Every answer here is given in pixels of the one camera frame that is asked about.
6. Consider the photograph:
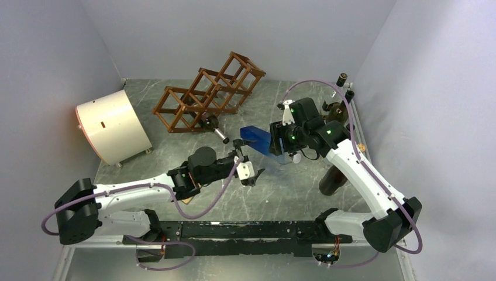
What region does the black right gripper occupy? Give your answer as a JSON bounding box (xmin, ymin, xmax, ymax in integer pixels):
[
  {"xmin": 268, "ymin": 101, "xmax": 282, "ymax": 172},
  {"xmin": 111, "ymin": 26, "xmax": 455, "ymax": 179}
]
[{"xmin": 269, "ymin": 118, "xmax": 308, "ymax": 155}]

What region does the blue clear plastic bottle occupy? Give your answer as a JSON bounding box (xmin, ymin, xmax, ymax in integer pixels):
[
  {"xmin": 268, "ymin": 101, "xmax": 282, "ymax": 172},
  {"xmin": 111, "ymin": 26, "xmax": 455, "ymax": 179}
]
[{"xmin": 240, "ymin": 125, "xmax": 302, "ymax": 165}]

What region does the green bottle silver cap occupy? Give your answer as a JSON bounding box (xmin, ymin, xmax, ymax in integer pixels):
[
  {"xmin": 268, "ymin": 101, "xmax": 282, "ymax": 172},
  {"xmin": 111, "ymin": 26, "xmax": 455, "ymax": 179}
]
[{"xmin": 181, "ymin": 94, "xmax": 230, "ymax": 144}]

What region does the dark green wine bottle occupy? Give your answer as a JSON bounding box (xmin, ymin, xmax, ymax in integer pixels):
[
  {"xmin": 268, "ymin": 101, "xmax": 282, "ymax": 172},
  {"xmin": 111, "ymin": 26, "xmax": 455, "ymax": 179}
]
[{"xmin": 322, "ymin": 101, "xmax": 349, "ymax": 125}]

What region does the brown bottle gold foil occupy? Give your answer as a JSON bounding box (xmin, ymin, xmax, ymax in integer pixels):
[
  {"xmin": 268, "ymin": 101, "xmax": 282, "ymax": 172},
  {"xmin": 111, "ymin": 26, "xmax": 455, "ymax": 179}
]
[{"xmin": 318, "ymin": 142, "xmax": 368, "ymax": 197}]

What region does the brown wooden wine rack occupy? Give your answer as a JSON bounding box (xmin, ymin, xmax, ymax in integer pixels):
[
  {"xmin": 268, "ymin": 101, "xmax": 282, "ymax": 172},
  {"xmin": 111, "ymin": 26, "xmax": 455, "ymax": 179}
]
[{"xmin": 151, "ymin": 52, "xmax": 266, "ymax": 133}]

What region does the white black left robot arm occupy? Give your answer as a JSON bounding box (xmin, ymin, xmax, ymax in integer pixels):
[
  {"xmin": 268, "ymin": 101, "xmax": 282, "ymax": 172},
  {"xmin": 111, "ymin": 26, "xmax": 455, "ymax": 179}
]
[{"xmin": 42, "ymin": 139, "xmax": 264, "ymax": 245}]

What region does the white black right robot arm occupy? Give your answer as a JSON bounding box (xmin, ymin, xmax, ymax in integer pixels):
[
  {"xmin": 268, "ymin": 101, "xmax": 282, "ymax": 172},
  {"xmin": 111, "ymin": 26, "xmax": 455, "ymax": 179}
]
[{"xmin": 269, "ymin": 97, "xmax": 422, "ymax": 253}]

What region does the white cone lamp shade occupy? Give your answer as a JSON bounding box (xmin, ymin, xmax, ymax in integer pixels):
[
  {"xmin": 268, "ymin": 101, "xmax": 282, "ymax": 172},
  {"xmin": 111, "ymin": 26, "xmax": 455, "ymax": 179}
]
[{"xmin": 75, "ymin": 90, "xmax": 153, "ymax": 167}]

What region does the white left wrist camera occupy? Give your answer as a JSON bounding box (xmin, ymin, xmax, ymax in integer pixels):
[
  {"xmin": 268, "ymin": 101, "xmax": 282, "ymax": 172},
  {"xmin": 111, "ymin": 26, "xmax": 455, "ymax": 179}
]
[{"xmin": 236, "ymin": 161, "xmax": 256, "ymax": 181}]

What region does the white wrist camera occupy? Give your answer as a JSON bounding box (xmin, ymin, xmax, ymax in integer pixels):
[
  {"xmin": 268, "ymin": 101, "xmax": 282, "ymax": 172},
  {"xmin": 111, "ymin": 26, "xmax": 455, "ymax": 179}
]
[
  {"xmin": 236, "ymin": 161, "xmax": 256, "ymax": 181},
  {"xmin": 277, "ymin": 100, "xmax": 295, "ymax": 126}
]

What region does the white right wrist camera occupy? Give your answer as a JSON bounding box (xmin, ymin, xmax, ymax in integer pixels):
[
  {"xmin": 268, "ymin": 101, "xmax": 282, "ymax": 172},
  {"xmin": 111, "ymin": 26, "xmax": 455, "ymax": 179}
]
[{"xmin": 277, "ymin": 100, "xmax": 295, "ymax": 126}]

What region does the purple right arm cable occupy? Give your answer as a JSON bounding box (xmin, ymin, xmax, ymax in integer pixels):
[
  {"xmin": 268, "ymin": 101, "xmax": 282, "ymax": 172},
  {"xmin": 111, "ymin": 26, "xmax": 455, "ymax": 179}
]
[{"xmin": 278, "ymin": 80, "xmax": 424, "ymax": 269}]

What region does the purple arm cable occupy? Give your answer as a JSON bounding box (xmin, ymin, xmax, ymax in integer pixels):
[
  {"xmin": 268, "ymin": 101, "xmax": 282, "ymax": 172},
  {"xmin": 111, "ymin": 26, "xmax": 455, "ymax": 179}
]
[
  {"xmin": 41, "ymin": 155, "xmax": 245, "ymax": 237},
  {"xmin": 278, "ymin": 80, "xmax": 424, "ymax": 269}
]

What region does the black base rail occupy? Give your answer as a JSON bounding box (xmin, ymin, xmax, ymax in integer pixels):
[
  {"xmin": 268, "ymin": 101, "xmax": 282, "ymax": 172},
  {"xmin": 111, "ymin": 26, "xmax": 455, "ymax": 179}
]
[{"xmin": 139, "ymin": 220, "xmax": 353, "ymax": 259}]

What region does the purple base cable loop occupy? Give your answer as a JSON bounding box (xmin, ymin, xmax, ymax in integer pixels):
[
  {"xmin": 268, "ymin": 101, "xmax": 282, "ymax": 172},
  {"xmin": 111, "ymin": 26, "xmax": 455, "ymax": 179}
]
[{"xmin": 123, "ymin": 234, "xmax": 197, "ymax": 272}]

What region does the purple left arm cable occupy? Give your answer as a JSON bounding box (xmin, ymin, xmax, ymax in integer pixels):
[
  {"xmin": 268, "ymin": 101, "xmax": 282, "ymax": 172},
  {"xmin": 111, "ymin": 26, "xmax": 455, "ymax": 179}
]
[{"xmin": 41, "ymin": 155, "xmax": 245, "ymax": 237}]

